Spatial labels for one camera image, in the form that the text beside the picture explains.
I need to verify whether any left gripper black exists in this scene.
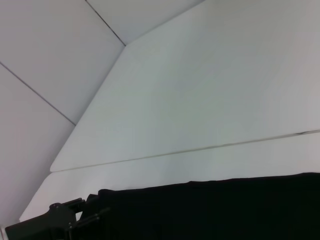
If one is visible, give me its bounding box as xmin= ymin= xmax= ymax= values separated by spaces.
xmin=4 ymin=197 xmax=111 ymax=240

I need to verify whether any black shirt with FREE print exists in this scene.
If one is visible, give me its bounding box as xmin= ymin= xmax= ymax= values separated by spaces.
xmin=82 ymin=171 xmax=320 ymax=240

